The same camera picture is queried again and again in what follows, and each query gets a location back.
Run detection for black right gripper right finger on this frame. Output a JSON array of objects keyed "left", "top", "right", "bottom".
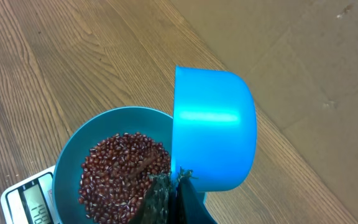
[{"left": 176, "top": 169, "right": 217, "bottom": 224}]

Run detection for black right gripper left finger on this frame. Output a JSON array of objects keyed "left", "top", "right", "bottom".
[{"left": 128, "top": 174, "right": 172, "bottom": 224}]

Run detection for blue plastic measuring scoop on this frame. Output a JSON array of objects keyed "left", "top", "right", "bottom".
[{"left": 171, "top": 67, "right": 257, "bottom": 202}]

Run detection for red beans in bowl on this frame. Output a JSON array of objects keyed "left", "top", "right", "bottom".
[{"left": 78, "top": 133, "right": 170, "bottom": 223}]

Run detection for blue metal bowl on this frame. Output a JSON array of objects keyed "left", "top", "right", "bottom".
[{"left": 52, "top": 106, "right": 177, "bottom": 223}]

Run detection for white digital kitchen scale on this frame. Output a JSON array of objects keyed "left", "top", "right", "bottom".
[{"left": 0, "top": 166, "right": 61, "bottom": 224}]

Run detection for brown cardboard panel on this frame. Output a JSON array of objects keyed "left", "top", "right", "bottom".
[{"left": 174, "top": 0, "right": 358, "bottom": 220}]

